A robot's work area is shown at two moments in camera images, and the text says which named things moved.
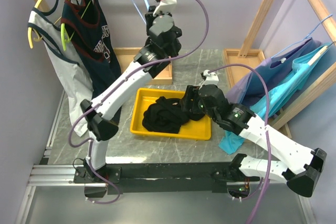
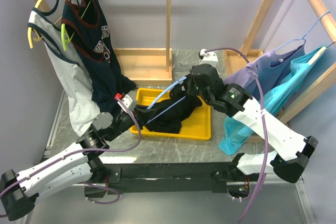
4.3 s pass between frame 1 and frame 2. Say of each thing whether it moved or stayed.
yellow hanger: stayed
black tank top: moved
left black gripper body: moved
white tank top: stayed
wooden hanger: stayed
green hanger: stayed
